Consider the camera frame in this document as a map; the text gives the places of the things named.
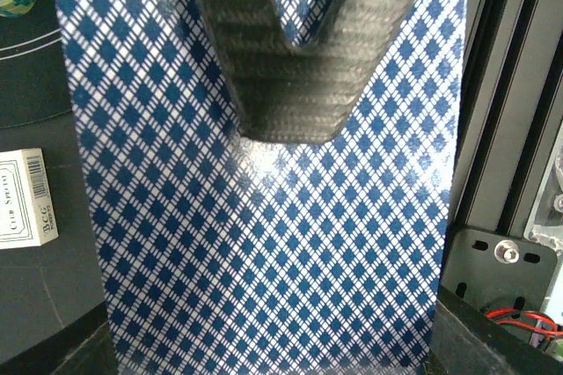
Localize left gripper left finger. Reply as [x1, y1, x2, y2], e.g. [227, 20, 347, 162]
[1, 304, 118, 374]

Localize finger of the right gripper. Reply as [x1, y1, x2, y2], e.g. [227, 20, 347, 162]
[198, 0, 317, 143]
[292, 0, 415, 143]

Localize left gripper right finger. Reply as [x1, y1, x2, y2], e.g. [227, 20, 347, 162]
[428, 287, 562, 375]

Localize white card box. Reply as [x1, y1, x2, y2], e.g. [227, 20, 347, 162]
[1, 148, 59, 250]

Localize round black poker mat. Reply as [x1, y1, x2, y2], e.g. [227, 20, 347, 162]
[1, 0, 71, 129]

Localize black aluminium rail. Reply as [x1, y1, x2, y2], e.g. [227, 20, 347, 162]
[441, 0, 562, 349]

